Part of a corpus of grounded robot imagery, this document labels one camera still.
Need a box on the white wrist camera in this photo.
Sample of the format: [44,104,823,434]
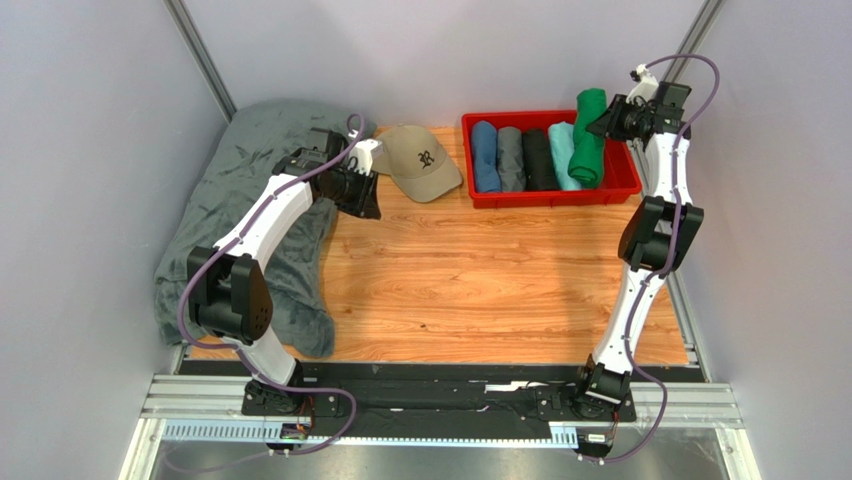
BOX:
[343,130,384,175]
[627,64,659,105]

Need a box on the grey plush pillow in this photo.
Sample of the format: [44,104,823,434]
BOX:
[154,99,353,358]

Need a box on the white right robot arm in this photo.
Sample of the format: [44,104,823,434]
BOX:
[571,82,704,419]

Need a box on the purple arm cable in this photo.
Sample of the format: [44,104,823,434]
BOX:
[175,113,366,457]
[575,53,722,464]

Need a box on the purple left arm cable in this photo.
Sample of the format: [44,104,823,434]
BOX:
[175,113,366,457]

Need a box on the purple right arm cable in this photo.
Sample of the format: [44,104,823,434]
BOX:
[575,53,722,464]

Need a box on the aluminium frame rail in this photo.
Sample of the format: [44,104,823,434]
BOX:
[120,361,761,479]

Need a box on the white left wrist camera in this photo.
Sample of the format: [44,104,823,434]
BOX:
[343,130,384,175]

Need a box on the green t-shirt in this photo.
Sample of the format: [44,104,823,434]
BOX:
[568,88,607,189]

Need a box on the blue rolled t-shirt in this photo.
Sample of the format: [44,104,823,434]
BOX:
[470,121,502,193]

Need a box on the black rolled t-shirt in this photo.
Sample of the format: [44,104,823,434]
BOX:
[521,129,560,191]

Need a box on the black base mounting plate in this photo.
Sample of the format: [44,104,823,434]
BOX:
[241,362,637,440]

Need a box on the turquoise rolled t-shirt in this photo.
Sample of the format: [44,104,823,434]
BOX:
[548,122,582,191]

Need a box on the red plastic bin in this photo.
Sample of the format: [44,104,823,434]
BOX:
[461,110,642,209]

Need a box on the tan baseball cap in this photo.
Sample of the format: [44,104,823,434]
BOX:
[373,125,463,203]

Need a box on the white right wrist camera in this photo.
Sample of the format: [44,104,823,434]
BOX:
[627,64,659,105]

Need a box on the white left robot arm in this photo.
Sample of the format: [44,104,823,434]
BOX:
[178,128,384,415]

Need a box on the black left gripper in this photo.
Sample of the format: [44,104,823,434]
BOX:
[320,164,381,221]

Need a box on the grey rolled t-shirt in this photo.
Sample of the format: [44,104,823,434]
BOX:
[497,126,526,193]

